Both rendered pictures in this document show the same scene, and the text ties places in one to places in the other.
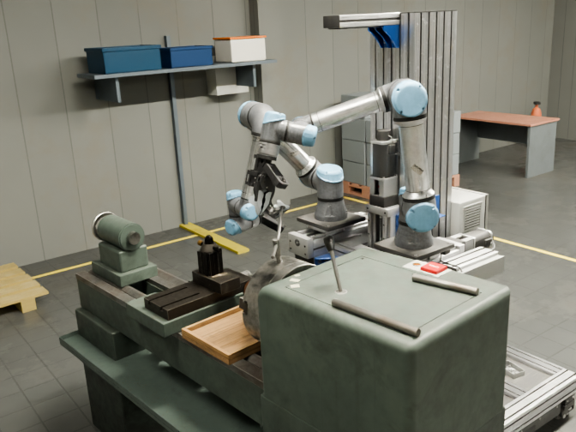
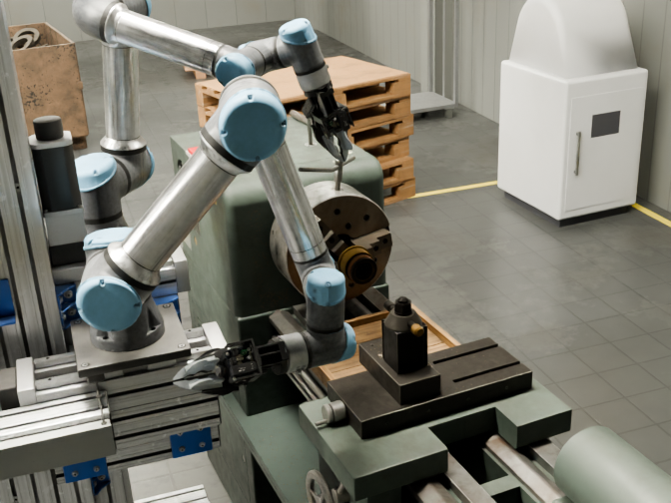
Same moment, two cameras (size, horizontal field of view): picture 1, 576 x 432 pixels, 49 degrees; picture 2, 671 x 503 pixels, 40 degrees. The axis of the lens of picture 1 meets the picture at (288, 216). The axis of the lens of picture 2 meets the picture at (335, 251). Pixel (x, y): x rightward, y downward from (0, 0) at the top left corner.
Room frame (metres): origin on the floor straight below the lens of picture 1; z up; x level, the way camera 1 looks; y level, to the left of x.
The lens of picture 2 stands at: (4.18, 0.76, 2.06)
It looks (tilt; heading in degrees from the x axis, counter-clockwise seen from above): 24 degrees down; 199
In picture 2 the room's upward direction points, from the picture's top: 3 degrees counter-clockwise
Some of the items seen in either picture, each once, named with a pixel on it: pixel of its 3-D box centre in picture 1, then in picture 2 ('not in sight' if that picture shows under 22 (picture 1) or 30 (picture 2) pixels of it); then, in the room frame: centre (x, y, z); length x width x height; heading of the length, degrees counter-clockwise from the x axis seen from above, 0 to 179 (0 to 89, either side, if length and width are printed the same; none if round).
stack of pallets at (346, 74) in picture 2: not in sight; (307, 141); (-0.97, -1.13, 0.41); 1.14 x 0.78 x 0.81; 144
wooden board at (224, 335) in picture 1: (242, 329); (377, 348); (2.21, 0.20, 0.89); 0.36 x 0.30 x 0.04; 132
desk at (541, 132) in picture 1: (501, 142); not in sight; (8.34, -2.90, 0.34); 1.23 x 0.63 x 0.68; 36
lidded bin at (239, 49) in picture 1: (240, 49); not in sight; (6.45, 0.39, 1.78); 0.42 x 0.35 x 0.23; 126
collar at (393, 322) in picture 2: (209, 246); (402, 317); (2.49, 0.33, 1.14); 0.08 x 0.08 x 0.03
